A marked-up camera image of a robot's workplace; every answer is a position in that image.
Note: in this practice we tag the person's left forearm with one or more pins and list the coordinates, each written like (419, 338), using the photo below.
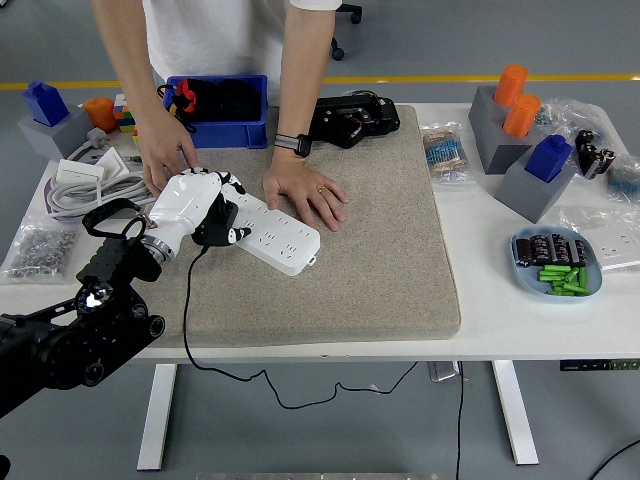
(305, 65)

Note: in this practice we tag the person's right hand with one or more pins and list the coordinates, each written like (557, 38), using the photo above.
(160, 142)

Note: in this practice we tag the blue plastic block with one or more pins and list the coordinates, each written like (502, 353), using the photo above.
(45, 105)
(547, 157)

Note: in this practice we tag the colourful puzzle cube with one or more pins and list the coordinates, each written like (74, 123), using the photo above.
(135, 135)
(122, 117)

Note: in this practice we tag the bag of black capacitors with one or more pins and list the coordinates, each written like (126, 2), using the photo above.
(590, 155)

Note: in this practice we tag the black plug adapter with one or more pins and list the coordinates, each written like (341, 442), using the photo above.
(227, 212)

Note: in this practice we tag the grey-brown foam mat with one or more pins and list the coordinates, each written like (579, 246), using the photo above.
(325, 280)

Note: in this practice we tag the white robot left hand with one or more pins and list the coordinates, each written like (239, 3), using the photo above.
(185, 205)

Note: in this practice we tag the light blue plate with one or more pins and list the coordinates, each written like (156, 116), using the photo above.
(525, 285)

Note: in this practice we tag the person's right forearm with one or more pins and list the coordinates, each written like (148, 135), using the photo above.
(125, 65)

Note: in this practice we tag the white power strip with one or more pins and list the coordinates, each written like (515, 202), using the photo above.
(280, 245)

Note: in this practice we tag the white wall socket panel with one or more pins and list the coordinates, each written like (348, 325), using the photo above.
(617, 250)

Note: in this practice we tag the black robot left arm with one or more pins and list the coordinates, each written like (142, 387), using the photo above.
(100, 320)

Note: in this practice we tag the pile of green cylinders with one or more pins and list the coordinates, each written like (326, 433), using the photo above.
(562, 280)

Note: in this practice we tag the person's left hand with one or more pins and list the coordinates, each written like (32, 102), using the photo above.
(300, 182)

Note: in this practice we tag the bag of blue resistors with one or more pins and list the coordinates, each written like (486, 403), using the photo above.
(625, 175)

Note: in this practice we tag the bag of taped resistors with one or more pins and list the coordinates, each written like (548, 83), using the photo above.
(445, 155)

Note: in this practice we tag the person's torso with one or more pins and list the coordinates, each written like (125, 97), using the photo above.
(215, 35)

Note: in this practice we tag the grey metal box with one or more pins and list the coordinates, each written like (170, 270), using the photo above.
(442, 372)

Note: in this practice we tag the grey single-slot block holder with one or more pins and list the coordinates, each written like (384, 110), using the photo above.
(525, 195)
(45, 137)

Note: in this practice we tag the blue plastic bin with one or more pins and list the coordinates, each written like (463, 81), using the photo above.
(225, 135)

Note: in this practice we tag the orange plastic cylinder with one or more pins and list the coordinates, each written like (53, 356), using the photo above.
(520, 117)
(100, 112)
(510, 85)

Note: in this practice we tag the crumpled clear plastic bag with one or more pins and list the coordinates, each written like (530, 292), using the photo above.
(565, 112)

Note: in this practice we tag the black table control panel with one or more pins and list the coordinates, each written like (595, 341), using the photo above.
(600, 365)

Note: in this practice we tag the slim black tool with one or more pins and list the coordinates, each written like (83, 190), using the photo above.
(134, 159)

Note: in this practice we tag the white table leg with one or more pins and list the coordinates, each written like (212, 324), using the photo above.
(515, 415)
(155, 420)

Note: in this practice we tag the grey two-hole cylinder holder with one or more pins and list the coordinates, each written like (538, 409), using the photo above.
(487, 130)

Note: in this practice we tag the black pouch with red toggle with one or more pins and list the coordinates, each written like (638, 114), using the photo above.
(200, 100)

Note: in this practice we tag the bag of metal screws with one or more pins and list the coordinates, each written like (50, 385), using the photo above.
(40, 252)

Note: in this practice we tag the black cloth pouch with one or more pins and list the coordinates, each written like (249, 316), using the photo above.
(235, 100)

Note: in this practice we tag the black electronic device housing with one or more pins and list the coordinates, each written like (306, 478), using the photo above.
(360, 117)

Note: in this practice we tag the black office chair base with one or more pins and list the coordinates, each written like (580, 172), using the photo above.
(338, 52)

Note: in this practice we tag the black cylindrical capacitor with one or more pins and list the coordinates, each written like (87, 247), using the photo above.
(577, 252)
(541, 247)
(560, 247)
(525, 252)

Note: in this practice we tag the striped wristband with watch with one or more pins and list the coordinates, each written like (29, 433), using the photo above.
(287, 141)

